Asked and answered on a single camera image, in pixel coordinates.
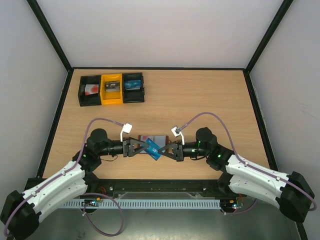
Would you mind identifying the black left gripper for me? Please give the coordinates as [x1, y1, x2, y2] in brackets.
[97, 136, 149, 158]

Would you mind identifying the brown leather card holder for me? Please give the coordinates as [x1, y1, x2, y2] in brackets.
[138, 135, 169, 148]

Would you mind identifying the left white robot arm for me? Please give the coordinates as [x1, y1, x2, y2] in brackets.
[0, 128, 149, 240]

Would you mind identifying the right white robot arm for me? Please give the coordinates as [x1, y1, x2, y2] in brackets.
[158, 127, 317, 223]

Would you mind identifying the blue VIP card stack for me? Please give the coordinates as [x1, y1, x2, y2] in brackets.
[124, 79, 141, 91]

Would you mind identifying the black VIP card stack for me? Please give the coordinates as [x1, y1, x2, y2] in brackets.
[104, 81, 121, 92]

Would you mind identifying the red white card stack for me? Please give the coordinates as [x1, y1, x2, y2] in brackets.
[84, 84, 100, 96]

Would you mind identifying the black storage bin right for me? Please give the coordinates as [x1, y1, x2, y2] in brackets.
[122, 72, 145, 104]

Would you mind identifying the black storage bin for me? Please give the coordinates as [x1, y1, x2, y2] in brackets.
[122, 72, 145, 104]
[77, 75, 102, 107]

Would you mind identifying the yellow storage bin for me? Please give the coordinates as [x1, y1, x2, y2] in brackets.
[99, 73, 124, 106]

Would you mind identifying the black storage bin left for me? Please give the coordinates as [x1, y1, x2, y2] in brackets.
[77, 75, 102, 107]

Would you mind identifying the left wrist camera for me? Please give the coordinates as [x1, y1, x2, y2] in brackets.
[120, 123, 133, 142]

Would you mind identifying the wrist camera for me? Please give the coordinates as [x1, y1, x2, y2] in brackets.
[120, 123, 133, 142]
[171, 126, 185, 145]

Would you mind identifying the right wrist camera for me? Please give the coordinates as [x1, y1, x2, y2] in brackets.
[171, 126, 185, 145]

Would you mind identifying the black enclosure frame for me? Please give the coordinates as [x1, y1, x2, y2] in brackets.
[4, 0, 310, 240]

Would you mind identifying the white slotted cable duct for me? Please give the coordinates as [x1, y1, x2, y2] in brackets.
[60, 199, 221, 210]

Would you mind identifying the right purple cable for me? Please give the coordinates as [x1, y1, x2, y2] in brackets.
[176, 111, 318, 217]

